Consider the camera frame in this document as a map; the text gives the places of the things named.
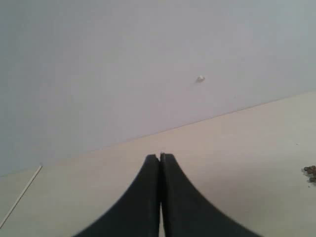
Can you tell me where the brown pellets and crumbs pile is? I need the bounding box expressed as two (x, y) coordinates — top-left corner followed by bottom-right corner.
(301, 165), (316, 184)

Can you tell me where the small white wall hook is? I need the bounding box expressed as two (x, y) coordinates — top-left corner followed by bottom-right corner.
(196, 76), (205, 83)

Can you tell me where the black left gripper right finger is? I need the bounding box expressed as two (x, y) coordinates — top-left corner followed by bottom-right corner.
(160, 153), (258, 237)

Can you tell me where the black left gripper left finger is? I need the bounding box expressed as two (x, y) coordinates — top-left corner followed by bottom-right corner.
(76, 155), (160, 237)

